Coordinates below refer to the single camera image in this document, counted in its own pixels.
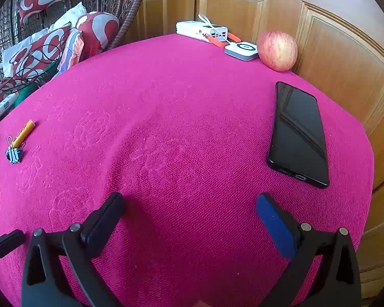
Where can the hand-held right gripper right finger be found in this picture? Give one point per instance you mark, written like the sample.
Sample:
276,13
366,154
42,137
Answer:
275,227

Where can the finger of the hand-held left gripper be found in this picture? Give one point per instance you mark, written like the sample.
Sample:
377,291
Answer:
8,242

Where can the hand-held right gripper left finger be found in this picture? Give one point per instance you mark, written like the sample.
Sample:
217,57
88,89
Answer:
104,220

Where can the yellow black lighter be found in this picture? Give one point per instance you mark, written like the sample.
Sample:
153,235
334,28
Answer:
24,132

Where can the blue binder clip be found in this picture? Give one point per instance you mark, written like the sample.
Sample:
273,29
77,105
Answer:
14,155

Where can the black smartphone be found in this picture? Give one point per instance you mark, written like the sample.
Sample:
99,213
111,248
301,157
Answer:
297,134

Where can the magenta tablecloth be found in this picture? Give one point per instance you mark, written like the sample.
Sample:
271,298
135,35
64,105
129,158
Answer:
179,118

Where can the white power strip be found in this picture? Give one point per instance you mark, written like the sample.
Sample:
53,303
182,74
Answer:
1,106

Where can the long red white cushion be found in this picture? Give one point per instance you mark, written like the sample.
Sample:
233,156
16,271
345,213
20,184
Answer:
0,94

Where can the green cloth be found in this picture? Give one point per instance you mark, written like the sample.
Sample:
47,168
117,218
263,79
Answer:
24,94

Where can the striped pastel cushion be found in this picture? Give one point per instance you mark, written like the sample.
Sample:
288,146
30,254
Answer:
72,48

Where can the red apple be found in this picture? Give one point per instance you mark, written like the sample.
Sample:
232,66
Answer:
276,51

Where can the square red white cushion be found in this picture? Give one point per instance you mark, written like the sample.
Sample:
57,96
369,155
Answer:
44,46

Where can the wooden folding door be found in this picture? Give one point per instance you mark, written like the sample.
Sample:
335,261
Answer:
339,54

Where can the round red white cushion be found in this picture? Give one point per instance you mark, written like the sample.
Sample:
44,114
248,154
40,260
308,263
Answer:
97,28

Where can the white pillow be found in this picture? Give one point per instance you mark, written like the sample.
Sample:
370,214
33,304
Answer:
67,16

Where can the white power bank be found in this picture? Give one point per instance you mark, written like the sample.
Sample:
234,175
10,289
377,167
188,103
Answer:
192,28

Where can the wicker hanging egg chair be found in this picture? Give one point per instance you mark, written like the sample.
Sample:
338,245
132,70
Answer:
128,6

